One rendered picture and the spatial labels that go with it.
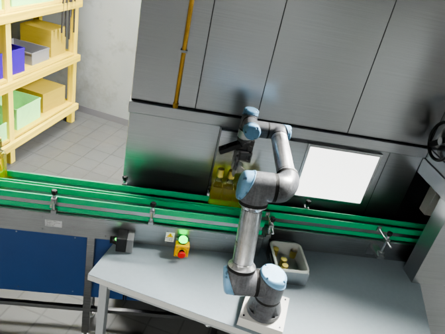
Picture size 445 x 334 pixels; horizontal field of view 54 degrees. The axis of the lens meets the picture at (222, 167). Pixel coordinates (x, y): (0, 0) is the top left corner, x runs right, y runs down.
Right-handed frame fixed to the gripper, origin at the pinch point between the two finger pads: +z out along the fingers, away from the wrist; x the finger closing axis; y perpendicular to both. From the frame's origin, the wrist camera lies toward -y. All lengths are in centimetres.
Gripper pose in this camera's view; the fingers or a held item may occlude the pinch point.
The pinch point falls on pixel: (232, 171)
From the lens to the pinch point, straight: 220.3
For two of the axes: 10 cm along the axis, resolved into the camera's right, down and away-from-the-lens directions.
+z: -2.0, 8.6, 4.7
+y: 9.8, 1.4, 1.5
